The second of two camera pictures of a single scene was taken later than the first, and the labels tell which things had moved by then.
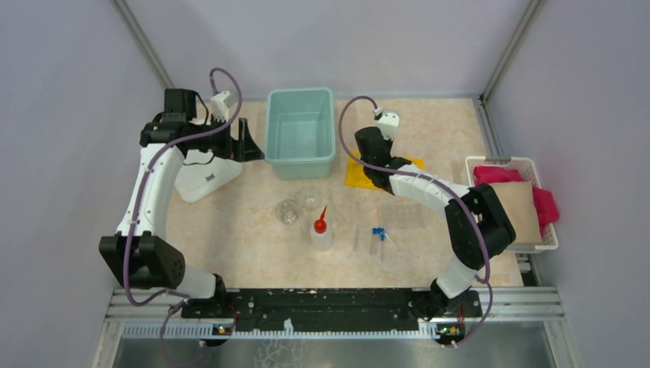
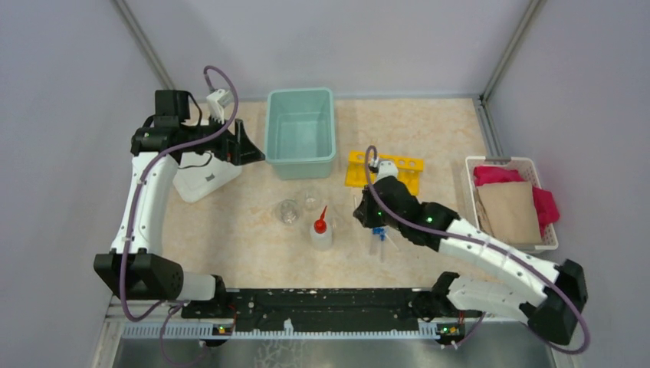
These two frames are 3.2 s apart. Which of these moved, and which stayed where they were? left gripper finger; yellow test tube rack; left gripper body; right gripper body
Moved: right gripper body
Stayed: left gripper finger; yellow test tube rack; left gripper body
